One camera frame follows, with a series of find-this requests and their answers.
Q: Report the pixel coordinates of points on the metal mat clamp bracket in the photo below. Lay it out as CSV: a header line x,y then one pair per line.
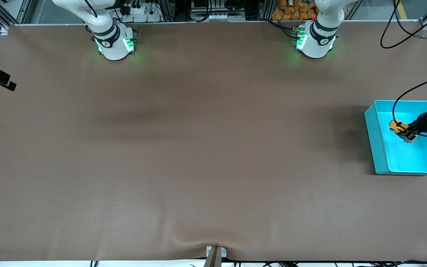
x,y
215,256

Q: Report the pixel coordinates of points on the pile of orange toys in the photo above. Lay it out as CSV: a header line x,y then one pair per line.
x,y
291,11

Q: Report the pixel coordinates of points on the white power strip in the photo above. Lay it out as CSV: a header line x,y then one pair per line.
x,y
143,15

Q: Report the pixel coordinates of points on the brown table mat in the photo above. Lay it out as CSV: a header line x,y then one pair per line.
x,y
213,148

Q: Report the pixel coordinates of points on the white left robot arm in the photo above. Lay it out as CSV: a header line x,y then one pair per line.
x,y
321,37

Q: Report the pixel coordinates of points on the turquoise plastic bin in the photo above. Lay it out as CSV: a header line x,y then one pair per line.
x,y
402,159

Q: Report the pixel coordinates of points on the yellow beetle toy car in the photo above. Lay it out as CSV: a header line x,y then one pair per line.
x,y
394,127

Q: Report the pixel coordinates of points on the white terminal block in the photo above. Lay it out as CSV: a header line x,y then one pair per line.
x,y
217,16

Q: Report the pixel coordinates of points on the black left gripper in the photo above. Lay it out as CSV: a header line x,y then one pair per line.
x,y
420,124

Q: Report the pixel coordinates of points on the black electronics box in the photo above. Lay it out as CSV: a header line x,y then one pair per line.
x,y
202,3

